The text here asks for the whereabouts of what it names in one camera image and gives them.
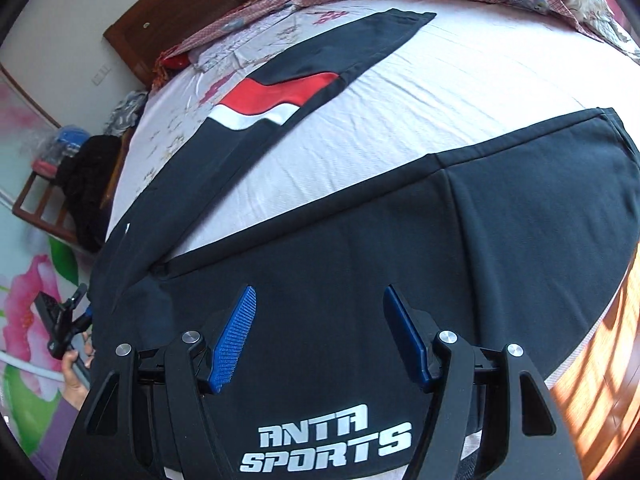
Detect dark navy sports pants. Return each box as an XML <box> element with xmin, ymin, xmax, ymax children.
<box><xmin>60</xmin><ymin>9</ymin><xmax>639</xmax><ymax>479</ymax></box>

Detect purple sleeve forearm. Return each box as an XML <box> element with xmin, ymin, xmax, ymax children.
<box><xmin>30</xmin><ymin>399</ymin><xmax>78</xmax><ymax>480</ymax></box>

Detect person's left hand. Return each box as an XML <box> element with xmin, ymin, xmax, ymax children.
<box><xmin>61</xmin><ymin>332</ymin><xmax>96</xmax><ymax>411</ymax></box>

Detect floral sliding wardrobe door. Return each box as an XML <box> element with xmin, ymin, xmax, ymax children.
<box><xmin>1</xmin><ymin>72</ymin><xmax>87</xmax><ymax>456</ymax></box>

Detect wooden chair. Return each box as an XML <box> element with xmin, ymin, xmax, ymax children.
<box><xmin>11</xmin><ymin>128</ymin><xmax>136</xmax><ymax>247</ymax></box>

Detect black clothes pile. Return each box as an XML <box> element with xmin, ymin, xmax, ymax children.
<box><xmin>55</xmin><ymin>136</ymin><xmax>122</xmax><ymax>254</ymax></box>

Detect blue and red items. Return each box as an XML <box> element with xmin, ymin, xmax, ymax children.
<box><xmin>32</xmin><ymin>125</ymin><xmax>91</xmax><ymax>180</ymax></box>

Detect red pillow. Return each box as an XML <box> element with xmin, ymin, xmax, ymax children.
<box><xmin>162</xmin><ymin>52</ymin><xmax>191</xmax><ymax>72</ymax></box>

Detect dark red wooden headboard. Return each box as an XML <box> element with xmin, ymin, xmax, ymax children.
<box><xmin>103</xmin><ymin>0</ymin><xmax>243</xmax><ymax>88</ymax></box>

